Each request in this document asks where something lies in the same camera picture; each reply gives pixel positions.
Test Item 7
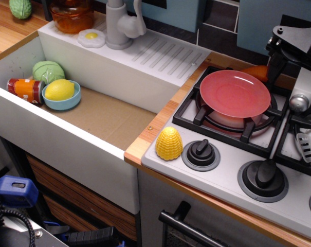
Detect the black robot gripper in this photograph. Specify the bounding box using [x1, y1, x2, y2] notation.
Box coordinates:
[266, 25, 311, 86]

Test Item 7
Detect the pink plastic plate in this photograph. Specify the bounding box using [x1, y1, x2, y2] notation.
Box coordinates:
[199, 70, 271, 118]

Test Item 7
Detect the yellow toy corn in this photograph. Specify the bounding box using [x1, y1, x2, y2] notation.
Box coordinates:
[155, 127, 183, 161]

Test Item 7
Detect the orange toy carrot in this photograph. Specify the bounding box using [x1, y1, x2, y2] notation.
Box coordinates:
[241, 65, 268, 83]

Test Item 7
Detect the white slotted spatula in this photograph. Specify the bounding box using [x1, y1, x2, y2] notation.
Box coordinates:
[296, 130, 311, 163]

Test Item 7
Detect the black right burner grate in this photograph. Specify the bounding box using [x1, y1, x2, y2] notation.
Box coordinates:
[274, 108, 311, 176]

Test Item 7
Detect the black burner grate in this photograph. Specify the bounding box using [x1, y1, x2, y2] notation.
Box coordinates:
[274, 108, 311, 176]
[170, 66, 290, 158]

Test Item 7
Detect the black left burner grate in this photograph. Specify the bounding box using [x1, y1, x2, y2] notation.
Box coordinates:
[170, 66, 290, 158]

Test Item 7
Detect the black middle stove knob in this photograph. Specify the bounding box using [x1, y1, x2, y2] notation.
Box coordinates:
[237, 159, 289, 203]

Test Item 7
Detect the black left stove knob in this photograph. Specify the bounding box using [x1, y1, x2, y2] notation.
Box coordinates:
[181, 139, 221, 172]

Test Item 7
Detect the grey toy faucet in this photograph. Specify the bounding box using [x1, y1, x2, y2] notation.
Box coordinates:
[106, 0, 147, 50]

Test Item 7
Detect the toy fried egg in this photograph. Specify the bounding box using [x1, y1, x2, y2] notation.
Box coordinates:
[77, 29, 106, 48]

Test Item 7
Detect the orange glass jar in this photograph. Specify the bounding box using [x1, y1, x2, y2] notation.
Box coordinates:
[49, 0, 94, 34]

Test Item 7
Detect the white toy sink basin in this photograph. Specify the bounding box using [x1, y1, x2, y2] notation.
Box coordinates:
[0, 23, 210, 214]

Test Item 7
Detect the light blue bowl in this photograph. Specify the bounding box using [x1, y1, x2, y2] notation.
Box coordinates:
[42, 80, 81, 111]

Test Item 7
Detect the yellow toy lemon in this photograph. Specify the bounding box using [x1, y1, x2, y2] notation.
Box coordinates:
[44, 79, 75, 101]

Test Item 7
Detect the green toy cabbage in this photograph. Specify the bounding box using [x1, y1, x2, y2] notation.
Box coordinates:
[32, 61, 65, 84]

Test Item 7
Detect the orange red toy can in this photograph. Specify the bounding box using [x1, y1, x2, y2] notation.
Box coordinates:
[7, 78, 45, 104]

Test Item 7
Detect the wooden drawer front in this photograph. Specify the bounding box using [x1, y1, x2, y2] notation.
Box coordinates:
[26, 153, 137, 244]

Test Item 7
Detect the green toy vegetable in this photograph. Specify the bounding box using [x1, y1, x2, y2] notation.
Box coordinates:
[9, 0, 32, 20]

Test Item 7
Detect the blue clamp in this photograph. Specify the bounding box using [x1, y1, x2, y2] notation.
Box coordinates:
[0, 175, 39, 208]

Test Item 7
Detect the black oven door handle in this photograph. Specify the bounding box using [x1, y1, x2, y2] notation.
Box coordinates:
[158, 201, 228, 246]

